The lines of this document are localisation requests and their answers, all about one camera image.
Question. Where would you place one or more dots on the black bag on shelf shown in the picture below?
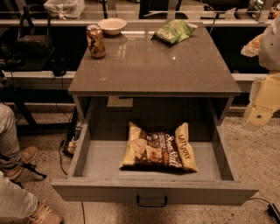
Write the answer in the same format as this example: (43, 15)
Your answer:
(29, 43)

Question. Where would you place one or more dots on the black headphones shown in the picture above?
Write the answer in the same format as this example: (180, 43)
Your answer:
(58, 67)

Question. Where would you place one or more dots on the person's lower leg light trousers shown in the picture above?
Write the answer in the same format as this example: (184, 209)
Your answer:
(15, 201)

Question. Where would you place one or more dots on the clear plastic bag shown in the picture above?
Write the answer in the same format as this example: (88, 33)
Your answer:
(65, 9)

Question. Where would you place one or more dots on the person's upper leg light trousers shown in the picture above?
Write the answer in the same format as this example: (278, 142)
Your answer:
(9, 145)

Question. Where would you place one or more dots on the green chip bag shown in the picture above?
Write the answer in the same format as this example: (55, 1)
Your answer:
(174, 32)

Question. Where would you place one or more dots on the brown chip bag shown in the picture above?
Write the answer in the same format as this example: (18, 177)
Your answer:
(159, 150)

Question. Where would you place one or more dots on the open grey drawer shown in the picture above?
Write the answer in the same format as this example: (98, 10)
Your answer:
(95, 175)

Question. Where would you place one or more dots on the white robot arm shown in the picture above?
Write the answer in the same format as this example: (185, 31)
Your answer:
(268, 55)

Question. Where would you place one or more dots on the black adapter with cable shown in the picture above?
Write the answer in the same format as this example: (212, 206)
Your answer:
(272, 210)

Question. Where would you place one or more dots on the grey cabinet with counter top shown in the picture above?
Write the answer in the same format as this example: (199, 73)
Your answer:
(138, 65)

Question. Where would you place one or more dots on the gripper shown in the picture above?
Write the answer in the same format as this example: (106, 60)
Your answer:
(270, 51)

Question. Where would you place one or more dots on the black drawer handle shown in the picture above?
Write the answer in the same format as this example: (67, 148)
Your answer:
(151, 202)

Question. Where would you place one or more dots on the tan shoe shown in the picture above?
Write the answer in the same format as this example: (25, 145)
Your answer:
(45, 215)
(13, 167)

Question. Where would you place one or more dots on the person's leg light trousers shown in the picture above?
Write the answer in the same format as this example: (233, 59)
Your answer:
(9, 145)
(15, 201)

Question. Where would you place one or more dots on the tan upper shoe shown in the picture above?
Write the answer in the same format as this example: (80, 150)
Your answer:
(13, 167)

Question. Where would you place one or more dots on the tan lower shoe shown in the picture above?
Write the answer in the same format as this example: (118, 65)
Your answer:
(45, 215)

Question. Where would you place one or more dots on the white bowl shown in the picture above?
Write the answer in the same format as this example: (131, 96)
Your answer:
(112, 26)

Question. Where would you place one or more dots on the brown soda can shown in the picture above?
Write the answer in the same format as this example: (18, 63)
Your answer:
(95, 41)

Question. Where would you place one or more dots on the power strip on floor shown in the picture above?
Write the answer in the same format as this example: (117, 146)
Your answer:
(72, 139)

